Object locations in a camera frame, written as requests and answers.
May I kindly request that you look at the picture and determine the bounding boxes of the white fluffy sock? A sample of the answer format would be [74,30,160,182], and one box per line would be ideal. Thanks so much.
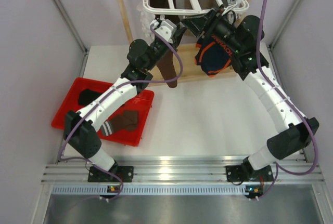
[137,2,156,43]

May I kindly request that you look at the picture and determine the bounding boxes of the red plastic tray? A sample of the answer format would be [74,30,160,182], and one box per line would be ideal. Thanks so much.
[51,78,154,147]

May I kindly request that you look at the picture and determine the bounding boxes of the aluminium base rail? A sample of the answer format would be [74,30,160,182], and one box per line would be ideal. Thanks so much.
[42,155,325,197]

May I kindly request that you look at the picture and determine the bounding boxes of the black sock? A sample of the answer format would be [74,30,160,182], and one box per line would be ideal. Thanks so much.
[78,89,103,106]

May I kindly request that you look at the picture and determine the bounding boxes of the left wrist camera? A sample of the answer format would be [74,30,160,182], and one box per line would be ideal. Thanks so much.
[150,19,177,43]

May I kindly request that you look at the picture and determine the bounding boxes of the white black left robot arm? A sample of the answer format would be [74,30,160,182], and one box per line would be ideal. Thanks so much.
[63,20,186,181]

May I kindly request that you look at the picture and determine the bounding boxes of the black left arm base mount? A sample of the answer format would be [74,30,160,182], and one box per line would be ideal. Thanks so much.
[87,165,134,183]

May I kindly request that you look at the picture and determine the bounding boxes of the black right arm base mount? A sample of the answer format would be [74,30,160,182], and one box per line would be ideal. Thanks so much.
[225,165,274,185]

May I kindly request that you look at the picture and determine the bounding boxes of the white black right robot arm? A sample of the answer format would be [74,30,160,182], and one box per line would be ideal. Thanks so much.
[181,8,319,181]

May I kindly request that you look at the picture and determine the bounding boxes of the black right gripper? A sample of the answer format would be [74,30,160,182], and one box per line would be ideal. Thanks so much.
[181,5,243,54]

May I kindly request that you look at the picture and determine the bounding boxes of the wooden hanger stand frame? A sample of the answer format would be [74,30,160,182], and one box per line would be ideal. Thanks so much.
[117,0,249,83]

